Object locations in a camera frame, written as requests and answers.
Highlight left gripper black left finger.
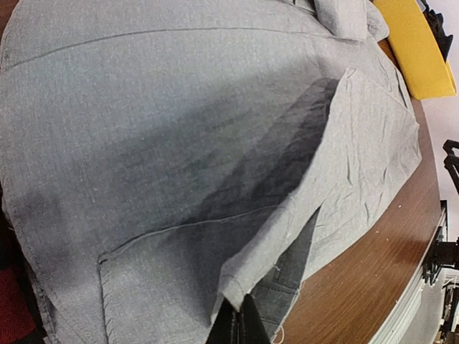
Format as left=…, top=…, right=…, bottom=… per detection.
left=206, top=300, right=239, bottom=344

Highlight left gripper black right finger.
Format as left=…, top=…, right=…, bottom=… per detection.
left=237, top=295, right=269, bottom=344

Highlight grey long sleeve shirt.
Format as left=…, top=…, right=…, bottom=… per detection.
left=1, top=1, right=422, bottom=343

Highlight red black plaid shirt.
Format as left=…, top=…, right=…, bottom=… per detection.
left=0, top=214, right=46, bottom=344

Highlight yellow plastic basket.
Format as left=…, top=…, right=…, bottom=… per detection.
left=373, top=0, right=457, bottom=100

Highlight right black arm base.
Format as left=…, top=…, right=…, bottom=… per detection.
left=422, top=200, right=458, bottom=285

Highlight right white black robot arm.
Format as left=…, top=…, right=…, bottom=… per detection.
left=443, top=139, right=459, bottom=193

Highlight black clothes in basket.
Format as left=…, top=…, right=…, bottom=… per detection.
left=421, top=0, right=454, bottom=61

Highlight front aluminium rail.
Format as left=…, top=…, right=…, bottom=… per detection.
left=365, top=214, right=459, bottom=344

